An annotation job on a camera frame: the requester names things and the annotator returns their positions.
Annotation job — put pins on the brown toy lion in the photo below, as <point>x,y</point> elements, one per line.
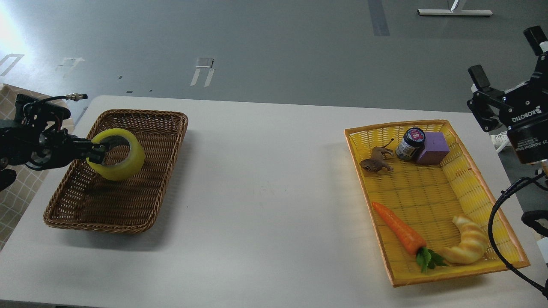
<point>377,160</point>

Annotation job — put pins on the white stand base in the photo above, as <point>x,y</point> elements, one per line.
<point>456,9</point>

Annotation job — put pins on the grey floor plate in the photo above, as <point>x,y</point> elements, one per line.
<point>204,63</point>

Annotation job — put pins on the small dark jar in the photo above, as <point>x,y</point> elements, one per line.
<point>410,144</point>

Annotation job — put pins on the toy croissant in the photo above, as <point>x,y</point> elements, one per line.
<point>472,245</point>

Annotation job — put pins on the orange toy carrot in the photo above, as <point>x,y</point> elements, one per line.
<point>410,239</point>

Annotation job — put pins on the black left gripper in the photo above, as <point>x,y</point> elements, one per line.
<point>74,148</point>

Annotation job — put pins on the yellow plastic basket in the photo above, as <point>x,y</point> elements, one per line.
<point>424,197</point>

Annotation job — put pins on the beige checkered cloth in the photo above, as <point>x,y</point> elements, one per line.
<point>15,199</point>

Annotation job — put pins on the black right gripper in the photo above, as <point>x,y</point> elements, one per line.
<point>522,110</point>

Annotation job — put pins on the yellow tape roll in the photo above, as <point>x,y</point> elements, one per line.
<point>125,156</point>

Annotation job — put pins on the brown wicker basket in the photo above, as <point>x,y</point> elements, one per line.
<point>85,200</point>

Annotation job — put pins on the purple foam block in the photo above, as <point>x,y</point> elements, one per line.
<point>435,149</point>

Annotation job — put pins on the person leg and shoe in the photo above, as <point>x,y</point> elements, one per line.
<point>500,140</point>

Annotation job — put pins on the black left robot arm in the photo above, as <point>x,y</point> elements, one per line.
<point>35,138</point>

